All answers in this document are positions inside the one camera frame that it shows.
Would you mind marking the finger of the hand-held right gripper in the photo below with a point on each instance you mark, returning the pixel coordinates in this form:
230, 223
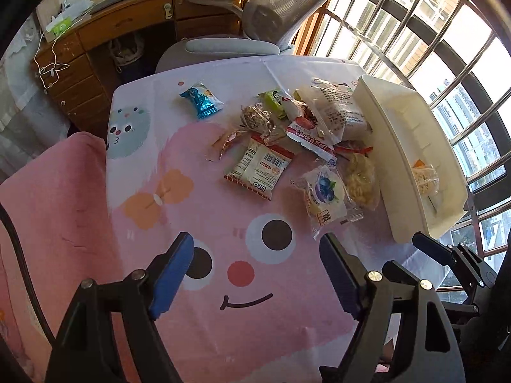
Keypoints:
399, 268
431, 244

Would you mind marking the blue snack packet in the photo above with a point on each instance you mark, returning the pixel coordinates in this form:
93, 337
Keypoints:
201, 101

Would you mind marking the white lace cover cloth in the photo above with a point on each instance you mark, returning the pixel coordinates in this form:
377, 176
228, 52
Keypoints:
24, 119

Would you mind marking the cartoon printed tablecloth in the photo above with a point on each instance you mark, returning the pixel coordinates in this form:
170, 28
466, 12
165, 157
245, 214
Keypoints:
223, 223

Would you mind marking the blueberry bread packet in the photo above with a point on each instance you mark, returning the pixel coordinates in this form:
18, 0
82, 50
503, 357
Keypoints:
323, 195

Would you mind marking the grey mesh office chair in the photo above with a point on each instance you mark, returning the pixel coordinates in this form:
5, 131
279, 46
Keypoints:
279, 4

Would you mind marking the green tissue pack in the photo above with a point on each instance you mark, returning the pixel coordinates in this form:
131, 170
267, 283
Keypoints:
60, 25

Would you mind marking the wooden desk with drawers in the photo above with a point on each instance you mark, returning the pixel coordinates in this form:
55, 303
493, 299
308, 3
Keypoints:
115, 24

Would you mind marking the large white snack packet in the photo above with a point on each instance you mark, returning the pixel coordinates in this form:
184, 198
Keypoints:
339, 111

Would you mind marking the green snack packet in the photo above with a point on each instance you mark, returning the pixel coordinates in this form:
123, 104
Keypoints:
275, 99

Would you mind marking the clear noodle crisp packet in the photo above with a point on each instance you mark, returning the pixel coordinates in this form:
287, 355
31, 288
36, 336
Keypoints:
361, 179

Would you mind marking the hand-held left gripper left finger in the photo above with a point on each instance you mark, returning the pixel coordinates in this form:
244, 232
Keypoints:
171, 277

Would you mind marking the metal window grille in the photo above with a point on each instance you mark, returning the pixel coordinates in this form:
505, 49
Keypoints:
419, 28

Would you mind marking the white red cracker packet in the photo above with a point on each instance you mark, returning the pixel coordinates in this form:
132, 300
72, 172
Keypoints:
259, 165

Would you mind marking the person's dark clothing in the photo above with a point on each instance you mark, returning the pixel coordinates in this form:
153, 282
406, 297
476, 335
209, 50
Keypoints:
329, 375

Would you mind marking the red white striped pastry packet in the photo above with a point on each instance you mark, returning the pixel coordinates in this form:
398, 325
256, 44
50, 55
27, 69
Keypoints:
311, 141

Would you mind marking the trash bin with bag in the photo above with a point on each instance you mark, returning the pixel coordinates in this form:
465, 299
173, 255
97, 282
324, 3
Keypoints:
127, 56

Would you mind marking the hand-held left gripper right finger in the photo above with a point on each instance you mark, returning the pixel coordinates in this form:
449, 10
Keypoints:
339, 279

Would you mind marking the wooden window frame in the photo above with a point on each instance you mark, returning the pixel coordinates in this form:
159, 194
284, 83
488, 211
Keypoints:
309, 34

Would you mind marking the clear puffed rice packet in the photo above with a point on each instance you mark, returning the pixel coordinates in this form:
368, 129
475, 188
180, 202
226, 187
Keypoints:
425, 177

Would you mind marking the pink blanket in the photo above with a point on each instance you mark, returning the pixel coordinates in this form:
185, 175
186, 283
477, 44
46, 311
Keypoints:
52, 215

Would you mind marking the white plastic basket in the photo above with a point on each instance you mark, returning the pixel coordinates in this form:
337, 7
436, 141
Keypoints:
399, 135

